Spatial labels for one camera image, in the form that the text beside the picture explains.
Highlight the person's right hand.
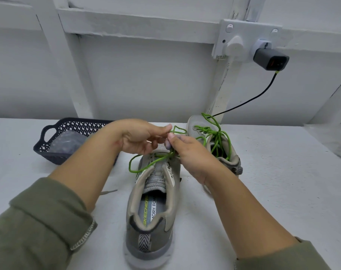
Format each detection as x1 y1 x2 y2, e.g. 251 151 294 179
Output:
164 132 223 187

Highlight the person's left hand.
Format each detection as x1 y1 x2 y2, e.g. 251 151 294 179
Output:
111 119 173 156

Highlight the green shoelace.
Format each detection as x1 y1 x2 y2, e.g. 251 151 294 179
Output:
128 125 188 175
193 113 233 162

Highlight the gray sneaker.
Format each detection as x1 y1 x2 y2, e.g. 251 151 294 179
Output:
187 114 244 196
124 150 182 270

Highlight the clear plastic bag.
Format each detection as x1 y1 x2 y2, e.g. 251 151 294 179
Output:
49 131 91 156

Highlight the person's right forearm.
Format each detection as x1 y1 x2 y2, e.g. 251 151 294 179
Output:
207 167 331 270

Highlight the person's left forearm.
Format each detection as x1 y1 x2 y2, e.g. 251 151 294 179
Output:
0 123 126 270

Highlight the dark plastic lattice basket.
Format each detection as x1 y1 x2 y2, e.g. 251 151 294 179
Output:
33 117 118 166

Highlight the white plug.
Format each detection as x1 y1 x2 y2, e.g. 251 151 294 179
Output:
225 35 245 58

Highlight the gray charger adapter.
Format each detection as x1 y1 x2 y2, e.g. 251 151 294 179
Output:
253 48 290 72

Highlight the white cable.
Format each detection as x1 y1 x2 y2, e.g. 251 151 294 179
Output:
207 57 234 116

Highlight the black cable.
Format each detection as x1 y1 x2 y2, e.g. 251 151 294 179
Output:
211 70 278 118

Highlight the white wall socket plate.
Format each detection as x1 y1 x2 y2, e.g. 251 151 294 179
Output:
212 19 283 61

